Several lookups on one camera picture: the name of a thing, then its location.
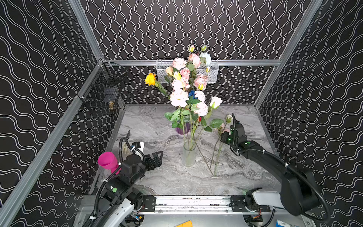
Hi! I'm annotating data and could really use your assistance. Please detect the clear glass jar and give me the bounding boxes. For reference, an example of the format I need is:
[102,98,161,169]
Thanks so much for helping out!
[182,142,196,167]

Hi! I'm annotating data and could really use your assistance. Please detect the purple blue glass vase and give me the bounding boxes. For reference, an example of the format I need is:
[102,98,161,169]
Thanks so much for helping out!
[176,123,191,135]

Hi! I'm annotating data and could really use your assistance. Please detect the blue flower stem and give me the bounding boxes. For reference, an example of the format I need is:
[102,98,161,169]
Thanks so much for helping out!
[188,90,195,99]

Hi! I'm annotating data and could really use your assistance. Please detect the pink rose spray stem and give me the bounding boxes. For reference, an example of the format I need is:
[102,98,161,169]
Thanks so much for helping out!
[194,73,208,91]

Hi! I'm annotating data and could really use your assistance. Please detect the white light-blue flower stem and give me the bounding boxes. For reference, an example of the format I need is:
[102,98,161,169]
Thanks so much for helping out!
[199,44,212,73]

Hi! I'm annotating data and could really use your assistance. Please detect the large pink peony stem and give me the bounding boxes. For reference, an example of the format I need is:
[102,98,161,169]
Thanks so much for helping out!
[172,44,201,71]

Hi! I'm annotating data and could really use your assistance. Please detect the yellow rose stem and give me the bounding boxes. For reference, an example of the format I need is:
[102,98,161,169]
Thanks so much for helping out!
[145,73,170,99]

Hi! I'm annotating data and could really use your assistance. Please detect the cream rose stem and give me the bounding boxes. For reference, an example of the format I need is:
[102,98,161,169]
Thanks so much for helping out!
[165,67,174,77]

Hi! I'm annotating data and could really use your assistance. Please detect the white rose stem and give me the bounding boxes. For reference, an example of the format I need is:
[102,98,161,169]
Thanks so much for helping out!
[191,96,223,126]

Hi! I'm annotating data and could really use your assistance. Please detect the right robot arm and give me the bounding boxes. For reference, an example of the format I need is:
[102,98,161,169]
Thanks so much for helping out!
[220,114,331,223]

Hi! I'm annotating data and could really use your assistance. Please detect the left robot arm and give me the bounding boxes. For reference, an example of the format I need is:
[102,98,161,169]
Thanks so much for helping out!
[83,151,164,227]

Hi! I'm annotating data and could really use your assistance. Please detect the magenta silicone cup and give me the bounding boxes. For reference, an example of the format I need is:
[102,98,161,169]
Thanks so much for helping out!
[97,152,119,173]

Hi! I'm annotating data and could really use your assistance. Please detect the brass padlock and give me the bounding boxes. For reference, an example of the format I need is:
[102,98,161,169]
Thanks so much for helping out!
[109,101,114,111]

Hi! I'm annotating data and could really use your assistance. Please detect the blue white box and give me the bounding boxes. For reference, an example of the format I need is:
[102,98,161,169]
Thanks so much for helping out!
[276,220,298,227]

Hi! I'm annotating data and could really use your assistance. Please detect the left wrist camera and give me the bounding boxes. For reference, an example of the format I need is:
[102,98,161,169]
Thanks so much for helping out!
[132,141,145,153]

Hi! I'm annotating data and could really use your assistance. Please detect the white handled scissors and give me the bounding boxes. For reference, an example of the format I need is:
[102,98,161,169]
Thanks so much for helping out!
[123,130,131,155]

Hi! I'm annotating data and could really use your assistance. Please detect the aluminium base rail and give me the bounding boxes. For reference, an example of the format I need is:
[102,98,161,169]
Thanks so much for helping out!
[80,195,308,215]

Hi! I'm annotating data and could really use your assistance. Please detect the white mesh wall basket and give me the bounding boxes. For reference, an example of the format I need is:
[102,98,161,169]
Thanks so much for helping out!
[155,59,219,84]

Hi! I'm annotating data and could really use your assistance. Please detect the yellow object below rail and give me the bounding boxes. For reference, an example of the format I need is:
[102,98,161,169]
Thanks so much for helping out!
[175,220,193,227]

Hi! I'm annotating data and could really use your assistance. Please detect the black wire wall basket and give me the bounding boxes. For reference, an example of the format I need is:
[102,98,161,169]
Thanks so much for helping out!
[82,62,129,115]

